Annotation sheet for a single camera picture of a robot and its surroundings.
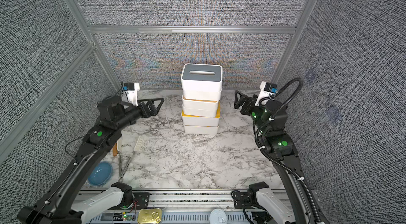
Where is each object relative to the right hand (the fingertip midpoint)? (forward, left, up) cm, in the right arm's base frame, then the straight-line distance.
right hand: (245, 89), depth 63 cm
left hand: (0, +35, -4) cm, 35 cm away
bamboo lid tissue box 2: (+3, +18, -20) cm, 27 cm away
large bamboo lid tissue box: (+4, +18, -41) cm, 45 cm away
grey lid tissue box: (+4, +17, -7) cm, 19 cm away
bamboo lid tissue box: (+3, +19, -12) cm, 22 cm away
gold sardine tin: (-39, +39, -35) cm, 66 cm away
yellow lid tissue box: (+3, +25, -26) cm, 36 cm away
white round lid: (-39, +11, -34) cm, 53 cm away
